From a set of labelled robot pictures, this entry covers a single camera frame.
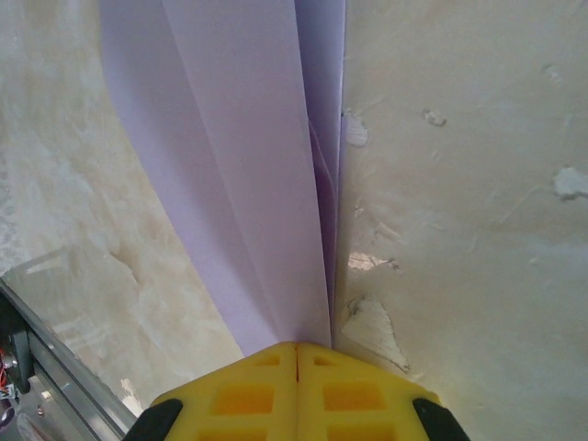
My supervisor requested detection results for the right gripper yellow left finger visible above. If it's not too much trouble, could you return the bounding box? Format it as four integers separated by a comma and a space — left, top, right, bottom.
124, 340, 298, 441

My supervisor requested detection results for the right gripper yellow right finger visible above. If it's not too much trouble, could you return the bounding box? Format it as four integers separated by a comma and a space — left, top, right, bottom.
296, 340, 472, 441

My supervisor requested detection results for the purple paper sheet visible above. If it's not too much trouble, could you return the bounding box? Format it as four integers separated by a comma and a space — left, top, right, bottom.
98, 0, 346, 357

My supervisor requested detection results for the aluminium frame rail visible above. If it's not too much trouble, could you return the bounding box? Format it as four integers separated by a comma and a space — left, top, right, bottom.
0, 274, 141, 441

